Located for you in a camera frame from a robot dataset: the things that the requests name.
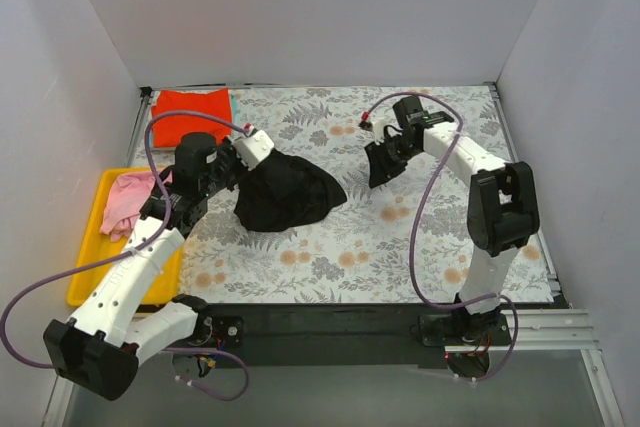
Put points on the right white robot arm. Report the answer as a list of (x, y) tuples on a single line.
[(502, 210)]

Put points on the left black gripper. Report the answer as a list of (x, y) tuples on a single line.
[(235, 163)]

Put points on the red folded t-shirt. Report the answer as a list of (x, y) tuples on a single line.
[(167, 133)]

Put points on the pink t-shirt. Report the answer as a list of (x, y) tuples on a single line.
[(126, 196)]

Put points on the yellow plastic tray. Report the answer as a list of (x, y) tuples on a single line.
[(96, 246)]

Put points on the aluminium frame rail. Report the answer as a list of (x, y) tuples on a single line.
[(524, 330)]

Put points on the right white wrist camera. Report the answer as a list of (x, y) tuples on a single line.
[(375, 127)]

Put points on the teal folded t-shirt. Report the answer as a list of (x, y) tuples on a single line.
[(233, 107)]

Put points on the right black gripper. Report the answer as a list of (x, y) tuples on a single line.
[(388, 156)]

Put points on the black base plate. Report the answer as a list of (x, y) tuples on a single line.
[(320, 334)]

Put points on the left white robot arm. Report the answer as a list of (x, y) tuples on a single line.
[(101, 345)]

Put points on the floral table cloth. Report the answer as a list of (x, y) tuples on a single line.
[(382, 245)]

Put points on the black t-shirt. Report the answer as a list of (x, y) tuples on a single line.
[(286, 191)]

